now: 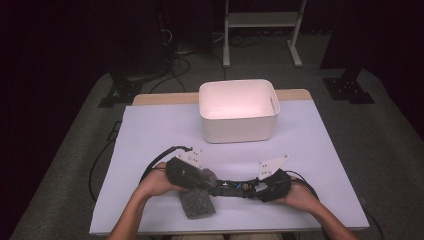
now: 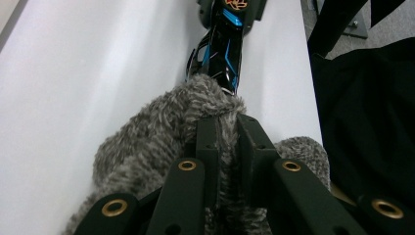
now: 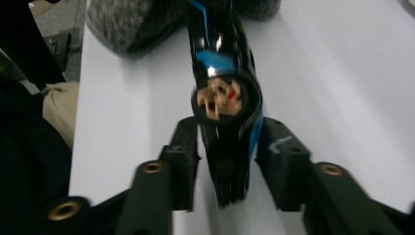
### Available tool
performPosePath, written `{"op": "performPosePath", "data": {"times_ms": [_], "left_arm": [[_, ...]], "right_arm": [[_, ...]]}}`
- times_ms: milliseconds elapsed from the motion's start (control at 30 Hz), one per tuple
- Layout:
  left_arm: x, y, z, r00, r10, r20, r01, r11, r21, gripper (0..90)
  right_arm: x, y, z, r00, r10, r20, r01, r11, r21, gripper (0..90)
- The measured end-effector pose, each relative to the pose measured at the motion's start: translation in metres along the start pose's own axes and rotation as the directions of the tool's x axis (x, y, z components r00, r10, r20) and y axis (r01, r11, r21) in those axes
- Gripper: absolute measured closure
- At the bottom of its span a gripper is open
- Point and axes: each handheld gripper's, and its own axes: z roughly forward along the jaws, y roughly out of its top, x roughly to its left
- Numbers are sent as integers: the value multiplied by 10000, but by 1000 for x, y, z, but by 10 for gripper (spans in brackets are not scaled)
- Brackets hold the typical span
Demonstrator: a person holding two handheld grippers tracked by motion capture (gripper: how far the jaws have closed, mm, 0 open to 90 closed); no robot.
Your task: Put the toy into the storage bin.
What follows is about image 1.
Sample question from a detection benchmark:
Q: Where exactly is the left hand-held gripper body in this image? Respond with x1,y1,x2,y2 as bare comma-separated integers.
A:
165,147,214,191

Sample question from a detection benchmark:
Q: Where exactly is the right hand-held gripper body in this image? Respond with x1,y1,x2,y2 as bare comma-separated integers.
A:
256,154,293,204

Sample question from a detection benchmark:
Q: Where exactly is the grey sponge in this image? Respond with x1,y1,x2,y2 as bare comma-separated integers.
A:
179,167,218,220

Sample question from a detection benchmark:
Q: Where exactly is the blue and black toy car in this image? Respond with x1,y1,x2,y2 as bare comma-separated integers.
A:
208,179,264,198

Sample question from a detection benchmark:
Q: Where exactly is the person's right hand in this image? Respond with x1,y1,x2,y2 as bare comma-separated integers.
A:
274,174,323,214

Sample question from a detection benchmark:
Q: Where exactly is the person's left hand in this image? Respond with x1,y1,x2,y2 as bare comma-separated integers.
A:
136,162,188,199

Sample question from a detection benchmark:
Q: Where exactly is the white table cover sheet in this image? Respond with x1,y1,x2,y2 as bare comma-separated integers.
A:
89,99,370,236

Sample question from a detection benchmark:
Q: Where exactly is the white plastic bin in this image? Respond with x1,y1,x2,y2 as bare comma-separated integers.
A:
198,78,281,145

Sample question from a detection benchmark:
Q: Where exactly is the wooden table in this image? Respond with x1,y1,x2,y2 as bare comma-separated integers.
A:
132,88,313,107

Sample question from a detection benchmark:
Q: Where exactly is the black stand base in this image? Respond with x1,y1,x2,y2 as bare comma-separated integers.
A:
322,66,375,105
98,74,144,108

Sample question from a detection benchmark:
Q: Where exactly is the dark curtain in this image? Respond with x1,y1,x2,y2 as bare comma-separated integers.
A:
319,0,424,138

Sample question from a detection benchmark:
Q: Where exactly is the right hand-held gripper black cable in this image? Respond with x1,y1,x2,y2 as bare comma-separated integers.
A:
284,169,386,240

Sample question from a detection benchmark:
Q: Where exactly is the thin black floor cable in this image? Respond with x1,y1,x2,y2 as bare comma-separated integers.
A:
89,139,116,203

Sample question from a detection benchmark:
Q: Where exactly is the white metal stand frame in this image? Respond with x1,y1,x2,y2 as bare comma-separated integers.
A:
222,0,308,69

